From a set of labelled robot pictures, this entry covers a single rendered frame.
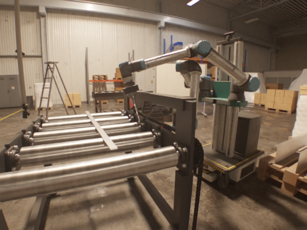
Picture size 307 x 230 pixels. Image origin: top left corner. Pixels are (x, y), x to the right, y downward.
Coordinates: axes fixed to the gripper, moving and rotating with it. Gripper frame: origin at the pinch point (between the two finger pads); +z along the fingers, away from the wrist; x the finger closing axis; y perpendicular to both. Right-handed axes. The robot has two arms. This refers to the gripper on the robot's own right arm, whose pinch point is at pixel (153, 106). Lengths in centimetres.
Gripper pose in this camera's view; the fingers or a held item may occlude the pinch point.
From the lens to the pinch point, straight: 137.9
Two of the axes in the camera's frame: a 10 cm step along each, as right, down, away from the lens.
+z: -8.2, -1.1, -5.7
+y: -4.6, 7.2, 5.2
